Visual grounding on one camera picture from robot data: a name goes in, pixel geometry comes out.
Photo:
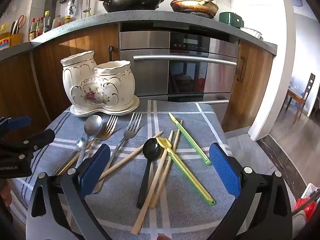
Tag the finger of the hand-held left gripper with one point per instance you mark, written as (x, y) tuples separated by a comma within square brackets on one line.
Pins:
[(18, 123), (41, 137)]

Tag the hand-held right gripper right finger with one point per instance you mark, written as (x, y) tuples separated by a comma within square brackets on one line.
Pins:
[(225, 172)]

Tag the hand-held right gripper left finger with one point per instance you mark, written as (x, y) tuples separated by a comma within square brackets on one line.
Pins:
[(93, 172)]

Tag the gold fork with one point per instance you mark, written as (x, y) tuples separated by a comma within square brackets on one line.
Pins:
[(106, 133)]

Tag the green plastic utensil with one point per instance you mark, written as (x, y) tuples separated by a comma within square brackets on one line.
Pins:
[(192, 140)]

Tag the black plastic spoon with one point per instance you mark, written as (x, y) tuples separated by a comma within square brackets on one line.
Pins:
[(151, 148)]

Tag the floral ceramic double utensil holder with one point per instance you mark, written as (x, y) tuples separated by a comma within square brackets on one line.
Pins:
[(97, 87)]

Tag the small silver spoon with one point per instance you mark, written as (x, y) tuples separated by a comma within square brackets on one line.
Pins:
[(80, 143)]

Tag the blue-grey plaid cloth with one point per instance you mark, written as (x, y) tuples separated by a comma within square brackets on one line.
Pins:
[(120, 205)]

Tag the wooden chopstick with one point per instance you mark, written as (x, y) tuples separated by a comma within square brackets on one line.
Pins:
[(158, 191), (135, 152), (143, 212)]

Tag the large silver spoon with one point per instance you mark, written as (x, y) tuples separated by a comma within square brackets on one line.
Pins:
[(93, 125)]

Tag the silver fork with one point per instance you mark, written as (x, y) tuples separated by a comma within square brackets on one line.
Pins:
[(132, 130)]

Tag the white ceramic holder saucer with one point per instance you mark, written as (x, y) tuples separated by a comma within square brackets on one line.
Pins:
[(120, 111)]

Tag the yellow knife block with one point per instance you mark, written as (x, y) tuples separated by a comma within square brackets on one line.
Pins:
[(16, 40)]

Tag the red bag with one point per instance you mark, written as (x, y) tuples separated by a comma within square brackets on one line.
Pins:
[(308, 202)]

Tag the dark bottle with red cap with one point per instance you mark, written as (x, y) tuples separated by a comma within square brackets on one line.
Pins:
[(39, 27), (32, 30)]

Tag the wooden kitchen cabinet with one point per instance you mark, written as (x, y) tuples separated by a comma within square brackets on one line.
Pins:
[(75, 45)]

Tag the dark bottle with yellow cap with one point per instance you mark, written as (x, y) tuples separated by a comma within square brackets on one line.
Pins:
[(46, 22)]

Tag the stainless steel built-in oven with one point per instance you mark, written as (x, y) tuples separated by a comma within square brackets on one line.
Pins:
[(150, 80)]

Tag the pale bottle with red label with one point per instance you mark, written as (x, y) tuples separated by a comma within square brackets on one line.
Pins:
[(57, 21)]

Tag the wooden dining chair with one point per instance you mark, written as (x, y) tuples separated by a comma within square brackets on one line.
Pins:
[(306, 92)]

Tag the small yellow bottle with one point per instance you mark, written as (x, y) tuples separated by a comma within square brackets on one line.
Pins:
[(67, 19)]

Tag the hanging metal peeler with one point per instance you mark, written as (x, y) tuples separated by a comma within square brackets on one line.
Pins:
[(72, 6)]

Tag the grey speckled countertop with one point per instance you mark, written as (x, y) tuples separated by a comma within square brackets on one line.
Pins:
[(100, 20)]

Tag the hanging silver ladle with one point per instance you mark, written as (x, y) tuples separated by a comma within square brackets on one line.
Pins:
[(88, 5)]

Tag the orange frying pan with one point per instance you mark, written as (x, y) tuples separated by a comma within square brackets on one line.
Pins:
[(192, 5)]

